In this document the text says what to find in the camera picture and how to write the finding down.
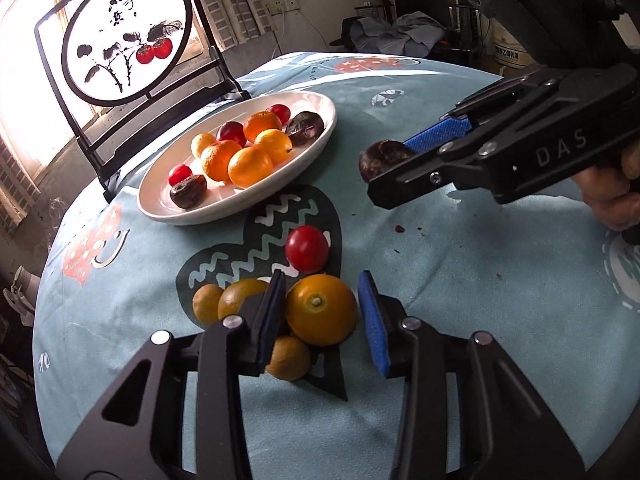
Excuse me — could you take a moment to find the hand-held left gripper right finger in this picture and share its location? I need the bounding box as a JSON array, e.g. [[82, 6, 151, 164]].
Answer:
[[358, 270, 586, 480]]

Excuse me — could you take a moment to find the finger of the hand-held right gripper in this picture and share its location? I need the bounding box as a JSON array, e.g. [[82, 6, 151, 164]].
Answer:
[[367, 94, 568, 211], [402, 71, 568, 155]]

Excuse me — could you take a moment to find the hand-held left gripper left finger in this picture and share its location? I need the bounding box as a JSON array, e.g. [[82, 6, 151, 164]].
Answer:
[[55, 269, 288, 480]]

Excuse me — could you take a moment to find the dark wrinkled passion fruit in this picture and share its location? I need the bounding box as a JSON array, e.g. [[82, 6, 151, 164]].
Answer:
[[170, 175, 207, 210], [358, 139, 417, 183], [286, 111, 325, 147]]

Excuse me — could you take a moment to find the yellow-orange citrus fruit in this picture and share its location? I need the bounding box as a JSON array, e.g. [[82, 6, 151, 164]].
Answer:
[[286, 273, 360, 347]]

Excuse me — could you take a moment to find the white oval plate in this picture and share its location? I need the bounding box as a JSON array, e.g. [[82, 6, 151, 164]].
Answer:
[[136, 91, 337, 226]]

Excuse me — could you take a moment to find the large orange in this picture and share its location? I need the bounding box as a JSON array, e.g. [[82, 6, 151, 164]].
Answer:
[[228, 146, 274, 189]]

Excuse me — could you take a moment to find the dark red plum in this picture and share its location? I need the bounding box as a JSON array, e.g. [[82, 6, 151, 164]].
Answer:
[[216, 121, 247, 143]]

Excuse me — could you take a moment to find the person's right hand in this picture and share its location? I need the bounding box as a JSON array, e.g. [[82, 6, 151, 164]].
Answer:
[[572, 147, 640, 233]]

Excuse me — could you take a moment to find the white plastic bucket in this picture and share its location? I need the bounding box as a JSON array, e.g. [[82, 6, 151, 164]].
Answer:
[[487, 17, 538, 68]]

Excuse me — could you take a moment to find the pile of grey clothes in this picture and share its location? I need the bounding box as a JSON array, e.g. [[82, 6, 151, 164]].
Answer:
[[342, 10, 448, 53]]

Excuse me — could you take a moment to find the monitor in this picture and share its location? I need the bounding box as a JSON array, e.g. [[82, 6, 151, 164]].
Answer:
[[390, 0, 461, 26]]

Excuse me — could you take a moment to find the white kettle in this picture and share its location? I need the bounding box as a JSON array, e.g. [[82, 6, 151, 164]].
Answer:
[[10, 265, 43, 311]]

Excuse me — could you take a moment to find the brick-patterned curtain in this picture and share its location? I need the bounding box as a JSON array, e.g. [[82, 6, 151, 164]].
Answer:
[[0, 135, 41, 231], [187, 0, 276, 51]]

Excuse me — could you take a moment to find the black chair with painted panel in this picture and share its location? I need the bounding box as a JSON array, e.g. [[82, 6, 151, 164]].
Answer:
[[35, 0, 253, 203]]

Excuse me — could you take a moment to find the window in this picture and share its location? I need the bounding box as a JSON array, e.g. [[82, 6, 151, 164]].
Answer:
[[0, 0, 211, 181]]

